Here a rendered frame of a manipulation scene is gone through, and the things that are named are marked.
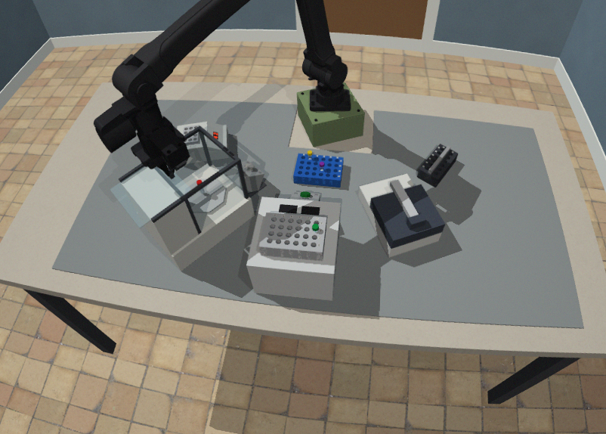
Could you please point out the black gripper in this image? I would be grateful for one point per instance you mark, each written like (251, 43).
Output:
(158, 161)

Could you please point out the white block with round holes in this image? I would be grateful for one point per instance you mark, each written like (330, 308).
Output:
(218, 131)

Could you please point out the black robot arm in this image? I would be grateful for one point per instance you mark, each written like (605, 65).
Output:
(157, 59)

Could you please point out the grey bench mat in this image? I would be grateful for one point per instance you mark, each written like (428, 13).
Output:
(501, 258)

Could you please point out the blue tube rack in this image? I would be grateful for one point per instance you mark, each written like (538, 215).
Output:
(311, 174)

